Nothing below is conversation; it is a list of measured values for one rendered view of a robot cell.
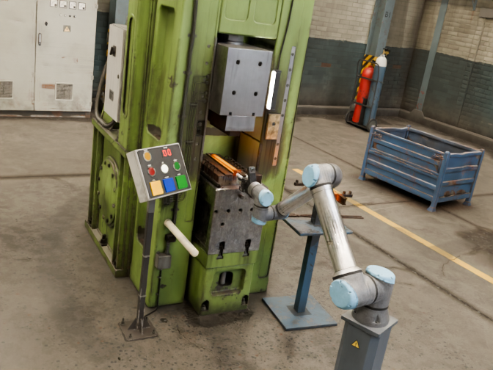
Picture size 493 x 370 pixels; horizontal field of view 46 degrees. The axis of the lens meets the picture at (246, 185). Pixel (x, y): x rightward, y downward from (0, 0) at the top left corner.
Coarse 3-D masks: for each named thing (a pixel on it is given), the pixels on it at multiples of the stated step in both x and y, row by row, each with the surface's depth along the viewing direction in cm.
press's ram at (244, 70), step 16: (224, 48) 334; (240, 48) 334; (256, 48) 347; (224, 64) 335; (240, 64) 338; (256, 64) 342; (224, 80) 336; (240, 80) 341; (256, 80) 346; (224, 96) 340; (240, 96) 345; (256, 96) 350; (224, 112) 344; (240, 112) 349; (256, 112) 354
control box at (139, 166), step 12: (132, 156) 309; (144, 156) 311; (156, 156) 318; (168, 156) 325; (180, 156) 333; (132, 168) 311; (144, 168) 309; (156, 168) 316; (168, 168) 323; (180, 168) 330; (144, 180) 308; (156, 180) 314; (144, 192) 309; (168, 192) 319
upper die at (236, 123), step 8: (208, 112) 368; (216, 120) 358; (224, 120) 348; (232, 120) 348; (240, 120) 351; (248, 120) 354; (224, 128) 348; (232, 128) 350; (240, 128) 353; (248, 128) 356
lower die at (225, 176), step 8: (208, 160) 383; (216, 160) 382; (224, 160) 388; (208, 168) 370; (216, 168) 370; (224, 168) 371; (216, 176) 360; (224, 176) 360; (232, 176) 362; (224, 184) 362; (232, 184) 364; (240, 184) 367
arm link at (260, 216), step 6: (252, 210) 339; (258, 210) 334; (264, 210) 334; (270, 210) 339; (252, 216) 338; (258, 216) 335; (264, 216) 336; (270, 216) 339; (258, 222) 337; (264, 222) 338
